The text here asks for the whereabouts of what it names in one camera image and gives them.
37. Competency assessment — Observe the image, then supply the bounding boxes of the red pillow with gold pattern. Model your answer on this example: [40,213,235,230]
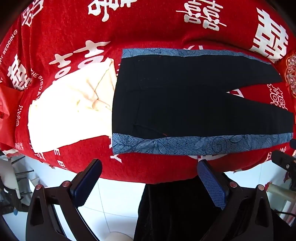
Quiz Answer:
[277,52,296,99]

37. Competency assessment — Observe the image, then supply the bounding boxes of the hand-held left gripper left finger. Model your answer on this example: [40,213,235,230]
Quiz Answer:
[25,159,103,241]

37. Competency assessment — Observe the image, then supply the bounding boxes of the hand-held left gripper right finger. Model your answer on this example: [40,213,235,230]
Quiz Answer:
[197,159,274,241]

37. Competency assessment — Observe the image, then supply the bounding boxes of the black metal stand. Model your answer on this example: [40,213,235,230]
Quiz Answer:
[0,156,35,213]

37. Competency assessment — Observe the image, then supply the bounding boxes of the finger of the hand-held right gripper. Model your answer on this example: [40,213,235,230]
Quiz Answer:
[271,150,296,179]

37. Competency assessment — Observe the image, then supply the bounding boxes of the person's dark clothing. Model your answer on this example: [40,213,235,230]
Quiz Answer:
[134,176,234,241]

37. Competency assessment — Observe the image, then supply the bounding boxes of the red cloth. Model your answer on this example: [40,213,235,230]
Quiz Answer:
[0,85,24,151]

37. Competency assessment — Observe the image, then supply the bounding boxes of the cream cloth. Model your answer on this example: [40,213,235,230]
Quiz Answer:
[27,58,117,153]

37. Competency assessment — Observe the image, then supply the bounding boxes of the white pipe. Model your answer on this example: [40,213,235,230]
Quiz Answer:
[266,182,295,197]

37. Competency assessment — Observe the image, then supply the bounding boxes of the red printed blanket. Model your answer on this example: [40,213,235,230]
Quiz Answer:
[0,0,296,185]

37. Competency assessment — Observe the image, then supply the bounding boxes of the black pants with blue trim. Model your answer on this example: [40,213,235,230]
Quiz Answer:
[111,48,294,156]

